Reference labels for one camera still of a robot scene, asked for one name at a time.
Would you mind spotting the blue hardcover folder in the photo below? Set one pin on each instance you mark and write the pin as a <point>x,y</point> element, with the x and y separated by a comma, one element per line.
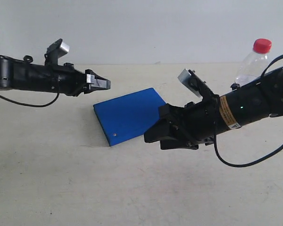
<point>128,116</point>

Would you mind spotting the clear plastic water bottle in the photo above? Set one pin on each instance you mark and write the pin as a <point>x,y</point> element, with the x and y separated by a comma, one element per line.
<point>254,63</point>

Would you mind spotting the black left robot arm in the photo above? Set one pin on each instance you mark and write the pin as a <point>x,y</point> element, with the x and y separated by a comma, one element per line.
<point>22,75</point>

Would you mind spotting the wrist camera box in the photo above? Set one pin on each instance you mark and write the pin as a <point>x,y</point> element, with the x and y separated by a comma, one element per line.
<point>193,83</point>
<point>55,51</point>

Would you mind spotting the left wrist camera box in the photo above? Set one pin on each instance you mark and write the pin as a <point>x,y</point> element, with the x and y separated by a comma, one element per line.
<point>55,51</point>

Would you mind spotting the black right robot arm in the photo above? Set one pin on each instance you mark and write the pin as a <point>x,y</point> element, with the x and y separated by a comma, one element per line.
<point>259,99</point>

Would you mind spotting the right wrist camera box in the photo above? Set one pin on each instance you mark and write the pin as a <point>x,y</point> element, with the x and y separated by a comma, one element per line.
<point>193,83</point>

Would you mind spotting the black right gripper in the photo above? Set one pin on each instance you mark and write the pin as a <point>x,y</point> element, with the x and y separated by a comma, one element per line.
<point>184,127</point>

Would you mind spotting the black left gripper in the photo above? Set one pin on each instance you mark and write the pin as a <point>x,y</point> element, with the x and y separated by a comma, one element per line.
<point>72,82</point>

